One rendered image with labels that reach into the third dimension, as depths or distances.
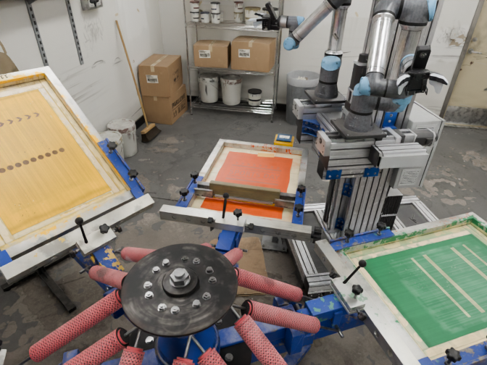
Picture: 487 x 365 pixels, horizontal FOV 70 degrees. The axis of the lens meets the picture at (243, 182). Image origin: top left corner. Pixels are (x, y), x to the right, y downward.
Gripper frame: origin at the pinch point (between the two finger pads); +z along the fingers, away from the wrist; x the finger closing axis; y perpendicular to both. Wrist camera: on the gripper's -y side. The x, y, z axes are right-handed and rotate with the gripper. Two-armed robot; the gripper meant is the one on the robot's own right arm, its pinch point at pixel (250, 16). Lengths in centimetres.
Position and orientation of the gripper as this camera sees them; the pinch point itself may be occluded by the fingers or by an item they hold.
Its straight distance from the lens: 252.8
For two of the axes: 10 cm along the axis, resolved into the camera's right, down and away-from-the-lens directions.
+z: -9.5, -1.8, 2.4
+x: 3.0, -6.3, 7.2
